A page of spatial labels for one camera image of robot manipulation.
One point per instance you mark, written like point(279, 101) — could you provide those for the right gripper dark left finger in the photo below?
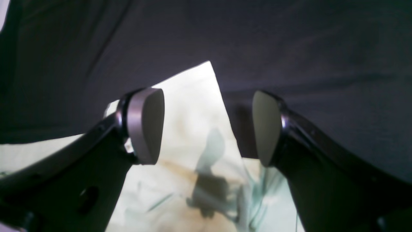
point(77, 188)

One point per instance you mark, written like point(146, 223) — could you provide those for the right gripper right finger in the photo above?
point(333, 189)

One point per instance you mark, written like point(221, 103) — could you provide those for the light green T-shirt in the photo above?
point(200, 183)

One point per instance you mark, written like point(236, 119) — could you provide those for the black table cloth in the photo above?
point(343, 64)

